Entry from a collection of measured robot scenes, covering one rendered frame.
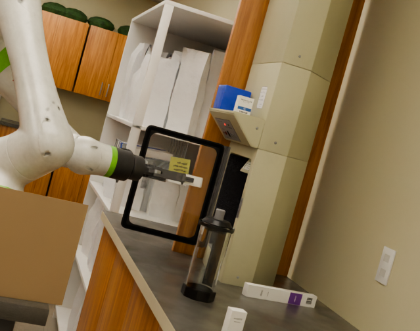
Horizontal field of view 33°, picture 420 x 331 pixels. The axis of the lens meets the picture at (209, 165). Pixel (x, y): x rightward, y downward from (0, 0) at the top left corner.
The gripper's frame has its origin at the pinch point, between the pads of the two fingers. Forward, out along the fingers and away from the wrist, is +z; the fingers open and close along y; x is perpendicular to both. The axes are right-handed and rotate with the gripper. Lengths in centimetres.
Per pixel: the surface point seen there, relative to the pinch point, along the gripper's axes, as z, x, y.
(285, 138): 34.6, -21.8, 1.3
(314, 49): 36, -53, -3
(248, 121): 20.7, -24.3, 4.5
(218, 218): 4.8, 9.5, -14.6
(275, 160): 33.2, -13.7, 2.8
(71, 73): 124, -111, 510
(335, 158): 75, -23, 22
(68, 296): 66, 76, 241
